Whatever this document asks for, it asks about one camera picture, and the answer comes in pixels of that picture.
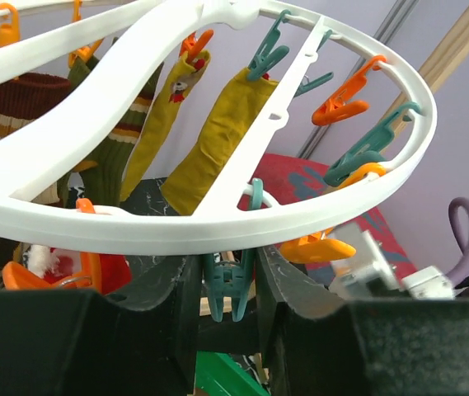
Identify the red patterned pillow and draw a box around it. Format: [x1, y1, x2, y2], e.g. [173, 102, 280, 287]
[227, 153, 416, 281]

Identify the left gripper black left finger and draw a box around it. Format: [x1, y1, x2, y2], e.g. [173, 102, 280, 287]
[0, 256, 201, 395]

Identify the green plastic tray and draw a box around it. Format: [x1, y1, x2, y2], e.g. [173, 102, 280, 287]
[195, 351, 270, 395]

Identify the red white striped sock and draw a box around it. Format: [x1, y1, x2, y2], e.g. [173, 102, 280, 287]
[22, 245, 132, 295]

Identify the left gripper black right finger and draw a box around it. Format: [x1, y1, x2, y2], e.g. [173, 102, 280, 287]
[256, 246, 469, 395]

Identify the teal clothespin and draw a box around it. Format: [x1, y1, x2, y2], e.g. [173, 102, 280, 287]
[323, 101, 421, 187]
[246, 9, 291, 81]
[201, 177, 265, 323]

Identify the mustard yellow sock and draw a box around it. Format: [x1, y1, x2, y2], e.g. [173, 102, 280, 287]
[120, 49, 211, 201]
[161, 68, 279, 215]

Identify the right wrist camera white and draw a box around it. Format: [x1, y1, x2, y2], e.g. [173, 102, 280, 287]
[329, 223, 456, 300]

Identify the white round clip hanger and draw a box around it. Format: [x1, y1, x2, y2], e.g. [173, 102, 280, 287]
[0, 0, 439, 256]

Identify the orange clothespin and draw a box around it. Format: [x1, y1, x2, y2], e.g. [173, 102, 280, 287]
[312, 54, 387, 126]
[279, 163, 387, 264]
[1, 197, 103, 295]

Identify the wooden clothes rack frame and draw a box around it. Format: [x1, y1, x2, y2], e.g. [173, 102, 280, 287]
[191, 7, 469, 253]

